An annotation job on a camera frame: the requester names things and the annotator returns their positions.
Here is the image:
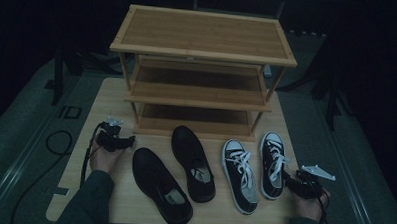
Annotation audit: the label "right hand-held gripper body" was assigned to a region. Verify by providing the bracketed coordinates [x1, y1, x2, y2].
[292, 163, 338, 201]

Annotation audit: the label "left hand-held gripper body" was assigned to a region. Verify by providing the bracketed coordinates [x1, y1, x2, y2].
[95, 115, 124, 153]

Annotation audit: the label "black canvas sneaker white laces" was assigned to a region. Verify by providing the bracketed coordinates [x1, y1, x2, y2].
[256, 130, 292, 202]
[219, 138, 263, 216]

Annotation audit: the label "black leather shoe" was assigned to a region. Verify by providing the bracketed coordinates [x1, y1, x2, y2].
[130, 147, 196, 224]
[168, 124, 219, 205]

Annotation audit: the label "wooden three-tier shoe rack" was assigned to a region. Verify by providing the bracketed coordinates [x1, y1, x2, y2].
[106, 3, 300, 143]

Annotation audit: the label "person's right hand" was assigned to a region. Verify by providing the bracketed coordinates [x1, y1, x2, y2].
[289, 186, 332, 224]

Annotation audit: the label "person's left hand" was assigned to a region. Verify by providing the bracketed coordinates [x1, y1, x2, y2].
[88, 144, 126, 174]

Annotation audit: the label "black metal stand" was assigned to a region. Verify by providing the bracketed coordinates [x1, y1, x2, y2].
[310, 72, 356, 131]
[43, 45, 85, 107]

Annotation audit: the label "black tripod leg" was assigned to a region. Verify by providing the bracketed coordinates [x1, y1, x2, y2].
[276, 66, 324, 95]

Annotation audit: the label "small grey block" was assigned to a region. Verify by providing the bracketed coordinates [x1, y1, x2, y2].
[262, 64, 274, 79]

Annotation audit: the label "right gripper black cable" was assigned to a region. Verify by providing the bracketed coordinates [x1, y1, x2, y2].
[316, 192, 336, 224]

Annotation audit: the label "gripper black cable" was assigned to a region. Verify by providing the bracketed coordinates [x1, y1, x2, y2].
[79, 121, 104, 190]
[316, 192, 336, 224]

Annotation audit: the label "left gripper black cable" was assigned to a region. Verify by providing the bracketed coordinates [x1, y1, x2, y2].
[79, 121, 104, 190]

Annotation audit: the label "black floor cable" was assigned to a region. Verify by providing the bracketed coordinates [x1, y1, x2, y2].
[10, 129, 74, 224]

